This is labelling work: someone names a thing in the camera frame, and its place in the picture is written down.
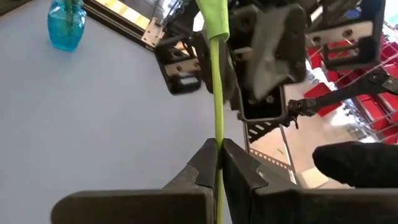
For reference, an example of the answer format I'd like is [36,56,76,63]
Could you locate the red floor bin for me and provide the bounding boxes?
[303,82,343,118]

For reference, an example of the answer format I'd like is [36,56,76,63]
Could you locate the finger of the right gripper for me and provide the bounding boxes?
[154,30,239,102]
[248,0,387,101]

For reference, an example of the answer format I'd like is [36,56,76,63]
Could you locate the black box white labels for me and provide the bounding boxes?
[246,121,282,144]

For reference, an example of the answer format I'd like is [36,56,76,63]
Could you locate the blue textured glass vase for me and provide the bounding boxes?
[47,0,88,53]

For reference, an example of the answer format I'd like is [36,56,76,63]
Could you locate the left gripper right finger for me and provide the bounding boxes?
[221,138,398,224]

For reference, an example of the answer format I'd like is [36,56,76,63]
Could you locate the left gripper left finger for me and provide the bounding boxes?
[50,138,221,224]

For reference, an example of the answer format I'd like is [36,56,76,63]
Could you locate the person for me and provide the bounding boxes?
[312,141,398,190]

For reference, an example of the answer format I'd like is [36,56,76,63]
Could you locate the red artificial tulip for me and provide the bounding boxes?
[195,0,231,224]

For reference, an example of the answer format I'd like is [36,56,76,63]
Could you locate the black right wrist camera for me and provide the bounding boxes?
[237,85,289,124]

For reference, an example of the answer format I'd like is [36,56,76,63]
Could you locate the red bin shelf rack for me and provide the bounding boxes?
[303,39,398,146]

